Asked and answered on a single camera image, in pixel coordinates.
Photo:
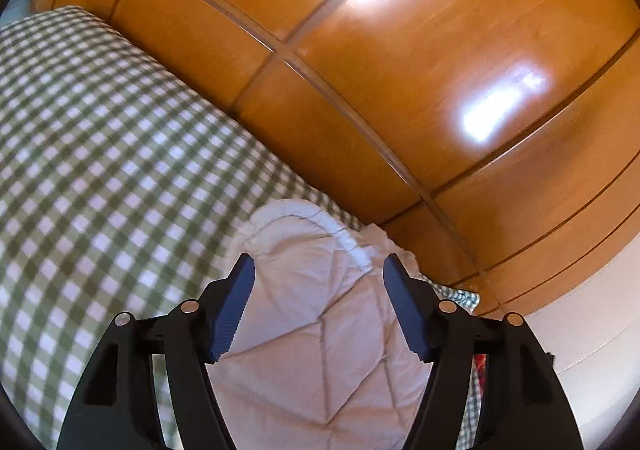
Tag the wooden panelled wardrobe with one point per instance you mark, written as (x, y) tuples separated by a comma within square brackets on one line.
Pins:
[(400, 79)]

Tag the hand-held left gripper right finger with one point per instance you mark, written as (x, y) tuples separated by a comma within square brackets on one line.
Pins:
[(407, 310)]

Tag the multicolour checked pillow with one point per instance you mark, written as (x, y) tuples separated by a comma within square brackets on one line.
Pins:
[(480, 372)]

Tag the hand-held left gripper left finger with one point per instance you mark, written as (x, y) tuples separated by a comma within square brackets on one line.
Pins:
[(232, 310)]

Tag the white quilted puffer jacket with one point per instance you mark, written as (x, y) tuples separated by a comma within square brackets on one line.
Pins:
[(310, 330)]

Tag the bed with green checked sheet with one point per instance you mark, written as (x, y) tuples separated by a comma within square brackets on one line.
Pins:
[(100, 180)]

